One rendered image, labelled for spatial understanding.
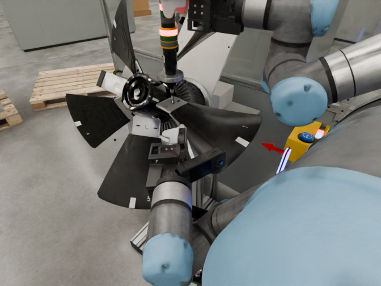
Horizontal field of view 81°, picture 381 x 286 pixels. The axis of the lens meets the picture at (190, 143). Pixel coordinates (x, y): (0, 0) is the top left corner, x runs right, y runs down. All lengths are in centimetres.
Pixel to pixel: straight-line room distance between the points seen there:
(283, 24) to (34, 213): 207
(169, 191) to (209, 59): 65
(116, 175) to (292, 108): 54
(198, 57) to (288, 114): 65
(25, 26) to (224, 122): 559
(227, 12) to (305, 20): 15
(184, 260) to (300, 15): 43
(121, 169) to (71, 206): 139
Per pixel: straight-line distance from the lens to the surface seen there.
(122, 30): 88
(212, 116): 63
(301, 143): 80
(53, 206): 215
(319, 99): 37
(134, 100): 69
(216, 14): 53
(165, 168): 47
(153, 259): 35
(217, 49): 95
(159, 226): 37
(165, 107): 66
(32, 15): 598
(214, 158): 47
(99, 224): 189
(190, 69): 96
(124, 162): 72
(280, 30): 48
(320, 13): 47
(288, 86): 36
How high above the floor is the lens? 153
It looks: 40 degrees down
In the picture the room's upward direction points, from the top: straight up
